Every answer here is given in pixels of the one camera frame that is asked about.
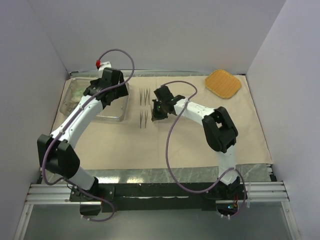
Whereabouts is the beige cloth wrap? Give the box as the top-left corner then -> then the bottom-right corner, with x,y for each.
74,75 -> 272,170

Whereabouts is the gauze packet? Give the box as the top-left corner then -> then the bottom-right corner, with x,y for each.
70,88 -> 85,103

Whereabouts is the steel mesh instrument tray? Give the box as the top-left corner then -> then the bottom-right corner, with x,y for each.
59,77 -> 129,123

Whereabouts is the orange woven bamboo tray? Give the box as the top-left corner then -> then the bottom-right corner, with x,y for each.
204,69 -> 242,99

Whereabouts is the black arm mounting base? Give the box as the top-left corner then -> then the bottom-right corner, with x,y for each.
69,180 -> 248,216

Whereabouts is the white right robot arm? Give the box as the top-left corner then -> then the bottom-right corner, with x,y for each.
151,84 -> 241,199

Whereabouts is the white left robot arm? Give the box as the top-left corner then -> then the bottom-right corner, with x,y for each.
37,67 -> 129,201

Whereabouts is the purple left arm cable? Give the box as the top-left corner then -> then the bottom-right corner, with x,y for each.
41,48 -> 136,223

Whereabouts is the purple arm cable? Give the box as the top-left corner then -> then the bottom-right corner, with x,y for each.
41,48 -> 136,223
165,80 -> 248,218

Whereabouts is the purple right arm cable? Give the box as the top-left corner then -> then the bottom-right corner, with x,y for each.
165,80 -> 248,218

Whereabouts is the aluminium front frame rail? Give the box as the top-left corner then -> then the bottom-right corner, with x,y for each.
24,184 -> 101,205

